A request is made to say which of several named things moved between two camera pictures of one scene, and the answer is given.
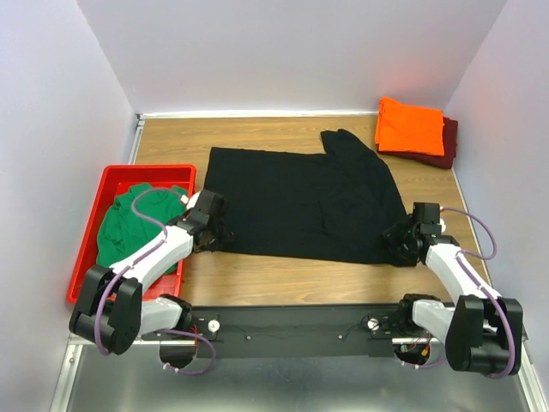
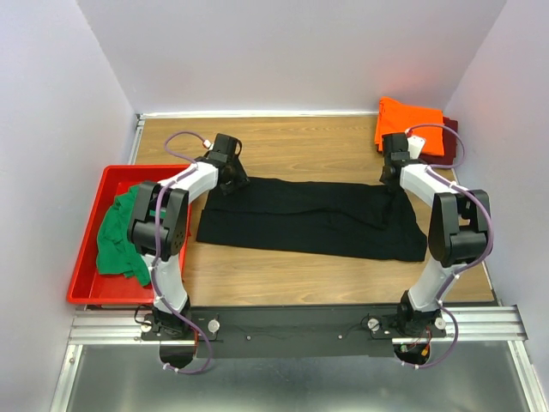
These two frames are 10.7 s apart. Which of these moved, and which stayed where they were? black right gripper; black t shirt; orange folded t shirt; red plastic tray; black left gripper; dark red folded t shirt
Moved: black right gripper; black t shirt; black left gripper
Stayed: dark red folded t shirt; orange folded t shirt; red plastic tray
